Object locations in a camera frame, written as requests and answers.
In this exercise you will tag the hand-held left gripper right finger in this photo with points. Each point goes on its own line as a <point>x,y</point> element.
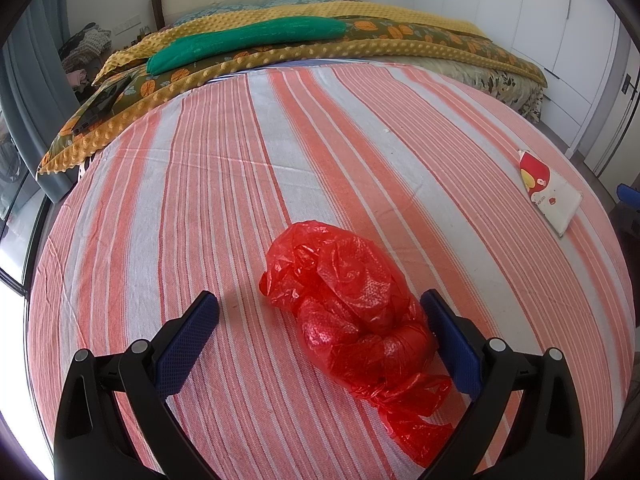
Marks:
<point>457,347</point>

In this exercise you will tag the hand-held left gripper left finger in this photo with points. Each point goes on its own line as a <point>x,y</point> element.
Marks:
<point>187,345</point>

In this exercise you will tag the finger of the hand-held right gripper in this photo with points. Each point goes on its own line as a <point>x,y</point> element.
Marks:
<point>630,195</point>

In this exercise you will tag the red plastic bag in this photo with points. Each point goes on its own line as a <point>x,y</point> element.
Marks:
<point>350,300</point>

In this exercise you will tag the red white paper packet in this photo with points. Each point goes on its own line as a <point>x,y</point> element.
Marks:
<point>550,195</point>

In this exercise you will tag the floral bed sheet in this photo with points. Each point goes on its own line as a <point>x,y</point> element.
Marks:
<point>500,82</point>

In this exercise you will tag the black framed glass door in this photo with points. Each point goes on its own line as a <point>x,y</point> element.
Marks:
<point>15,280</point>

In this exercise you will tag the white wardrobe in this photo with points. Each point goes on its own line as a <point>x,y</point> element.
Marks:
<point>550,10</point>

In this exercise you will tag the white openwork chair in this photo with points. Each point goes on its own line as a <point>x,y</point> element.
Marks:
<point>86,167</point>

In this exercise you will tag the black phone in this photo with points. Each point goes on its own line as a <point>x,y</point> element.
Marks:
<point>100,107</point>

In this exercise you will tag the bed with yellow blanket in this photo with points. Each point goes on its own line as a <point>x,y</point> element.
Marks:
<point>425,35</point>

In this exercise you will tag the yellow dotted blanket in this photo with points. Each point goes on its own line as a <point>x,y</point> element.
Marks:
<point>390,12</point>

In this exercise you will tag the green folded cloth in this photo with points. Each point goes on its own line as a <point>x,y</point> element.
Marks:
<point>250,35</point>

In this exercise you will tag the pile of clothes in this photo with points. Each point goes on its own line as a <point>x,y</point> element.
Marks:
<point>87,42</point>

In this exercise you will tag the blue grey curtain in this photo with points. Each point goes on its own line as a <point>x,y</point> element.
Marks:
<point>30,60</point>

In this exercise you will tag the teal patterned pillow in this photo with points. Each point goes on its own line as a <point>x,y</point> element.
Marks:
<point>215,12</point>
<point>300,0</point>

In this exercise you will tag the white wall socket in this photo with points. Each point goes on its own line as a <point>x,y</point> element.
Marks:
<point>126,25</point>

